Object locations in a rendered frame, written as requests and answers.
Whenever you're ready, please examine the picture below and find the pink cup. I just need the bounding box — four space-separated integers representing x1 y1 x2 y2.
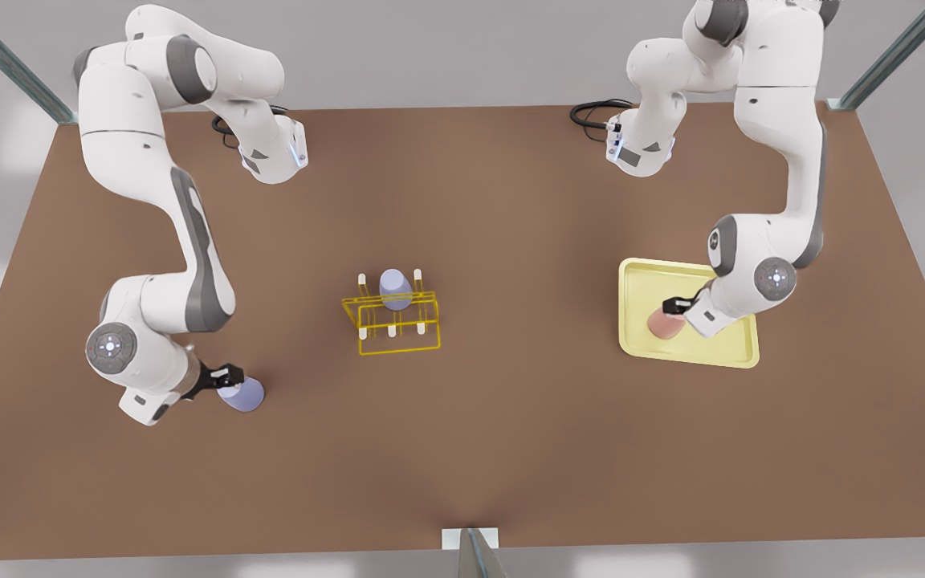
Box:
646 306 686 340

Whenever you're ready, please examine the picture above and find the lavender cup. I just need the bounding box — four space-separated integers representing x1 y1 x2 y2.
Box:
217 377 266 413
379 269 414 311

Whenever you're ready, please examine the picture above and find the pale yellow tray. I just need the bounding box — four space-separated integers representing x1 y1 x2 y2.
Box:
618 258 760 369

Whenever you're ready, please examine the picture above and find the yellow wire cup rack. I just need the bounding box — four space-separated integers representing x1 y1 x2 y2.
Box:
341 271 442 356

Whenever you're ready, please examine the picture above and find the black cable loop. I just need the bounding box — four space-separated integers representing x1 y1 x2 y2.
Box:
569 99 634 143
212 105 290 150

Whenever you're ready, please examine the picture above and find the silver frame post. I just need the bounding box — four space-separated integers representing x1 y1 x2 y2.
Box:
826 0 925 112
441 527 509 578
0 0 78 125

